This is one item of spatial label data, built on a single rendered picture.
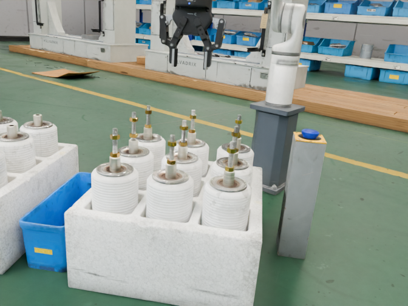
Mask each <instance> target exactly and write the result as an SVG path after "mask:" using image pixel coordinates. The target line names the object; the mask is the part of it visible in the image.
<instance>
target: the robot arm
mask: <svg viewBox="0 0 408 306"><path fill-rule="evenodd" d="M212 3H213V0H175V10H174V12H173V14H172V15H166V14H161V15H160V16H159V19H160V37H161V43H162V44H164V45H166V46H168V47H169V63H170V64H171V66H172V67H176V66H177V56H178V49H177V45H178V44H179V42H180V40H181V39H182V37H183V35H193V36H200V38H201V40H202V42H203V45H204V46H205V52H204V60H203V69H204V70H208V68H209V67H210V66H211V60H212V52H213V50H216V49H219V48H221V46H222V41H223V36H224V32H225V26H226V20H225V19H218V18H213V15H212ZM306 14H307V11H306V7H305V5H303V4H290V3H283V2H282V0H272V1H271V28H272V30H273V31H274V32H277V33H290V34H292V37H291V38H290V39H289V40H287V41H286V42H282V43H280V44H275V45H273V46H272V50H271V59H270V68H269V74H268V83H267V92H266V97H265V104H266V105H267V106H271V107H279V108H289V107H291V104H292V100H293V92H294V85H295V80H296V72H297V68H298V60H299V52H300V47H301V39H302V34H303V30H304V26H305V25H304V24H305V19H306ZM172 20H174V22H175V24H176V26H177V29H176V31H175V32H174V34H173V37H172V39H171V40H170V39H169V25H170V24H171V21H172ZM212 23H214V27H215V29H217V33H216V39H215V43H214V44H211V40H210V37H209V35H208V31H207V29H208V27H209V26H210V25H211V24H212Z"/></svg>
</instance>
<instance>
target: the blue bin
mask: <svg viewBox="0 0 408 306"><path fill-rule="evenodd" d="M91 182H92V181H91V173H89V172H78V173H76V174H75V175H74V176H73V177H71V178H70V179H68V181H67V182H65V183H64V184H63V185H61V186H60V187H59V188H58V189H56V190H55V191H54V192H52V193H51V194H50V195H49V196H48V197H46V198H45V199H44V200H43V201H42V202H40V203H39V204H38V205H36V206H35V207H34V208H33V209H31V210H30V211H29V212H28V213H27V214H26V215H24V216H23V217H22V218H20V220H19V226H20V227H21V228H22V233H23V238H24V245H25V252H26V256H27V264H28V266H29V267H30V268H36V269H40V270H48V271H56V272H60V273H62V272H65V271H67V256H66V234H65V223H64V213H65V212H66V211H67V210H68V209H69V208H70V207H72V206H73V204H74V203H75V202H76V201H78V200H79V199H80V198H81V197H82V196H83V195H84V194H85V193H86V192H87V191H88V190H90V188H91V187H92V184H91Z"/></svg>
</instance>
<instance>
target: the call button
mask: <svg viewBox="0 0 408 306"><path fill-rule="evenodd" d="M302 134H303V137H305V138H310V139H315V138H316V137H317V136H319V132H318V131H316V130H313V129H303V130H302Z"/></svg>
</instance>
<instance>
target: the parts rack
mask: <svg viewBox="0 0 408 306"><path fill-rule="evenodd" d="M136 9H140V22H143V11H144V10H150V11H151V5H143V4H136ZM263 13H264V10H242V9H230V8H212V15H213V17H214V15H231V16H250V17H262V14H263ZM308 20H311V21H331V22H350V23H361V24H381V25H391V26H408V18H405V17H391V16H367V15H342V14H329V13H307V15H306V20H305V27H304V35H303V36H305V31H306V27H307V22H308ZM135 38H139V39H149V40H151V36H150V35H142V34H139V33H136V34H135ZM188 38H189V40H190V43H191V45H195V46H204V45H203V42H202V41H198V40H194V39H193V38H195V36H193V35H188ZM247 48H252V47H251V46H240V45H237V44H224V43H222V46H221V48H220V49H229V50H238V51H244V52H247ZM300 58H303V59H309V60H319V61H328V62H334V63H344V64H353V65H359V66H369V67H378V68H383V69H393V70H403V71H408V64H403V63H393V62H387V61H384V59H379V58H371V59H362V58H359V56H331V55H321V54H318V53H305V52H301V55H300Z"/></svg>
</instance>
